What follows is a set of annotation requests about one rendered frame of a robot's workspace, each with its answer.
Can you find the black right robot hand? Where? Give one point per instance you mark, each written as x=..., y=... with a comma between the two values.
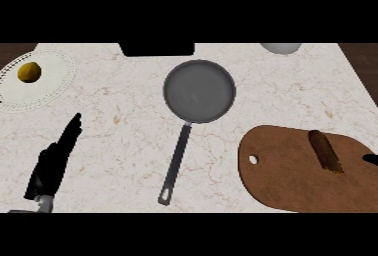
x=370, y=159

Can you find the white round plate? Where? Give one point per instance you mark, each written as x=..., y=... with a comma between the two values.
x=35, y=80

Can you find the grey round bowl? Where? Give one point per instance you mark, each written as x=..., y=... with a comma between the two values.
x=281, y=48

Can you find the grey frying pan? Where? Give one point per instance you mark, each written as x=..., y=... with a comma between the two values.
x=200, y=91

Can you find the yellow lemon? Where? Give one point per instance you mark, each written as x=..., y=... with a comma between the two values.
x=30, y=72

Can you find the brown wooden cutting board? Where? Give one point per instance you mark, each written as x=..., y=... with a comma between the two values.
x=305, y=173

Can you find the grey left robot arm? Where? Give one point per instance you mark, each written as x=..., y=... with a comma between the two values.
x=39, y=206

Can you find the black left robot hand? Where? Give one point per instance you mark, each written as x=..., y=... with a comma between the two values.
x=53, y=161

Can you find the black appliance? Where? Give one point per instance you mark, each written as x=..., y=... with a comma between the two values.
x=157, y=49

